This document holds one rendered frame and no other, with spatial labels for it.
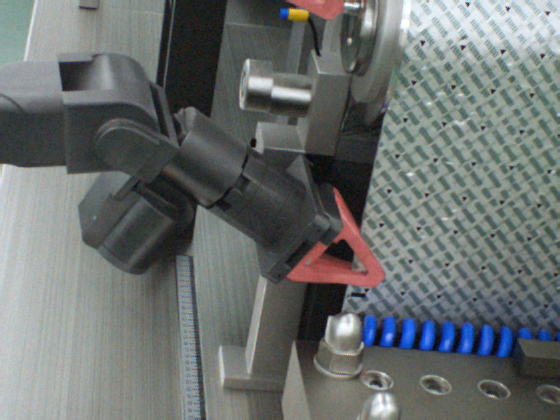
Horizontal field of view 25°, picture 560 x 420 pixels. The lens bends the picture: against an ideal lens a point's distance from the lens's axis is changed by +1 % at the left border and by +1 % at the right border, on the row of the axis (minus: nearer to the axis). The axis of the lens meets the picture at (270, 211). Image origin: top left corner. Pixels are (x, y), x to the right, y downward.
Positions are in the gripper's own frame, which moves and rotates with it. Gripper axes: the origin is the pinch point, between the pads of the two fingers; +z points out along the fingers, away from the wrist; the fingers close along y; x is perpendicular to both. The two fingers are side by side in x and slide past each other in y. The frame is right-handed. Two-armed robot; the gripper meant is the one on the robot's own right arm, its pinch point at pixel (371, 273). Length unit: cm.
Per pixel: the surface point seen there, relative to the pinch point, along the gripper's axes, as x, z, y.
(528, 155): 14.7, 2.7, 0.3
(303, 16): 10.6, -13.9, -11.6
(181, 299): -20.8, -2.1, -21.0
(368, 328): -2.8, 1.3, 3.2
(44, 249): -27.6, -13.8, -28.5
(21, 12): -116, 14, -346
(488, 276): 5.3, 7.6, 0.2
